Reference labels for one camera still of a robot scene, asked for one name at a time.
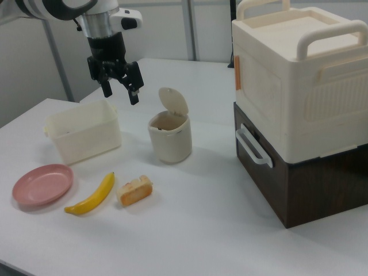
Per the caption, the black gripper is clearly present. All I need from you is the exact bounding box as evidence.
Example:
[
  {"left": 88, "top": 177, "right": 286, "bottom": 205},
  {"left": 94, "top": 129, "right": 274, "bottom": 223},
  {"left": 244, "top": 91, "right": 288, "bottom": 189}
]
[{"left": 87, "top": 30, "right": 144, "bottom": 106}]

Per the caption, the beige trash can lid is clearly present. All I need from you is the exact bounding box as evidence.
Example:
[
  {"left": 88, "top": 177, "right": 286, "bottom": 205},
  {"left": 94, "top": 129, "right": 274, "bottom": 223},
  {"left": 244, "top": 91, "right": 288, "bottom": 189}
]
[{"left": 158, "top": 87, "right": 190, "bottom": 116}]

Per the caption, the white plastic storage bin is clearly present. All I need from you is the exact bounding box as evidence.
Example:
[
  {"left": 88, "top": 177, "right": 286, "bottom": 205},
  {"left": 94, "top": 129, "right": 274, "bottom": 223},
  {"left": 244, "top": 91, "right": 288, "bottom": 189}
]
[{"left": 43, "top": 99, "right": 122, "bottom": 166}]

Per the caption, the toy bread slice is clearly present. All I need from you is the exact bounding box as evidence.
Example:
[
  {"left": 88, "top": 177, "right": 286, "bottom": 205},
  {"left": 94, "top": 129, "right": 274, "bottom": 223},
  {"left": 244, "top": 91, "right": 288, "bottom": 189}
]
[{"left": 116, "top": 174, "right": 154, "bottom": 207}]

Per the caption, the yellow toy banana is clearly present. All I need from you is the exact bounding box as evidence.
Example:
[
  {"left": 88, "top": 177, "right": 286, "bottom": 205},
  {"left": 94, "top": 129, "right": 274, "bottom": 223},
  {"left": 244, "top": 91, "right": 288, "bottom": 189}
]
[{"left": 64, "top": 171, "right": 116, "bottom": 215}]

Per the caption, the pink plastic plate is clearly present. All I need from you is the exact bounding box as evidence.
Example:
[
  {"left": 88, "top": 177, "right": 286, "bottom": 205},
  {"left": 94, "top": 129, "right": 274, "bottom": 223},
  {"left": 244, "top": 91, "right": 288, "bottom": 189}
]
[{"left": 11, "top": 163, "right": 75, "bottom": 206}]

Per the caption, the cream toy microwave box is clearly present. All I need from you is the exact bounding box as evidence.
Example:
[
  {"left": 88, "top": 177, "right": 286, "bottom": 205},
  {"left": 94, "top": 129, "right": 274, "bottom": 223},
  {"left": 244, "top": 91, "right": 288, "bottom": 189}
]
[{"left": 231, "top": 0, "right": 368, "bottom": 163}]

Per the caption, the white toaster oven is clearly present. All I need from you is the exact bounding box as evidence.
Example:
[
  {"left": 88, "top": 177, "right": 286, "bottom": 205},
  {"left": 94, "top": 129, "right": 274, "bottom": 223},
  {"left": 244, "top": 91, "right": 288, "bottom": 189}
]
[{"left": 233, "top": 102, "right": 368, "bottom": 229}]

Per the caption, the white cabinet drawer handle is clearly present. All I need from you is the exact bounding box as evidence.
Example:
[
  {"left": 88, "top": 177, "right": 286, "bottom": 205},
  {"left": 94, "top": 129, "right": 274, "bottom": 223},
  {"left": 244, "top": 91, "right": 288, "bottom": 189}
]
[{"left": 235, "top": 123, "right": 274, "bottom": 168}]

